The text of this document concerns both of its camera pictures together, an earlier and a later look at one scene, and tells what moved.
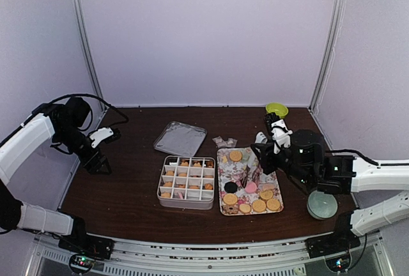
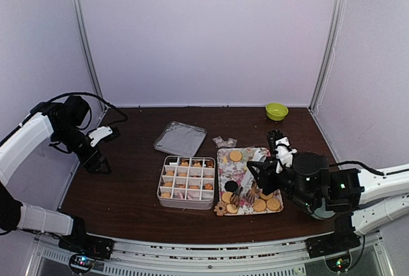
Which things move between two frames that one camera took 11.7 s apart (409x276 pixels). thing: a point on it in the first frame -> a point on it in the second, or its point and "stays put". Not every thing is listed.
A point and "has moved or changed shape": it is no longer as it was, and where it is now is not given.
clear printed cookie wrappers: x=230 y=142 stays put
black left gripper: x=85 y=161 stays put
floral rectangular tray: x=243 y=188 stays put
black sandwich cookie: x=231 y=187 stays put
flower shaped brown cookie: x=227 y=211 -> x=220 y=209
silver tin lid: x=180 y=138 stays put
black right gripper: x=265 y=159 -> x=267 y=172
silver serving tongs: x=252 y=168 has moved or changed shape
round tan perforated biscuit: x=236 y=156 stays put
